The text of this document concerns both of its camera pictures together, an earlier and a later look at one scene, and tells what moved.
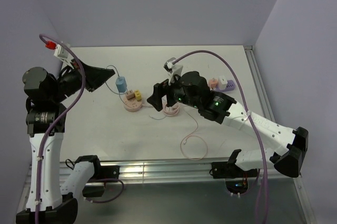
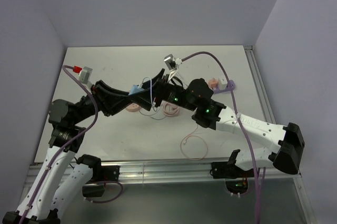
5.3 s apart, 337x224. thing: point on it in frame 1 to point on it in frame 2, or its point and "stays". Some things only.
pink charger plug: [213, 83] stays
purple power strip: [230, 86] stays
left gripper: [95, 77] to [102, 94]
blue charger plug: [121, 84] to [136, 88]
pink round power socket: [131, 104] stays
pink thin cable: [190, 135] stays
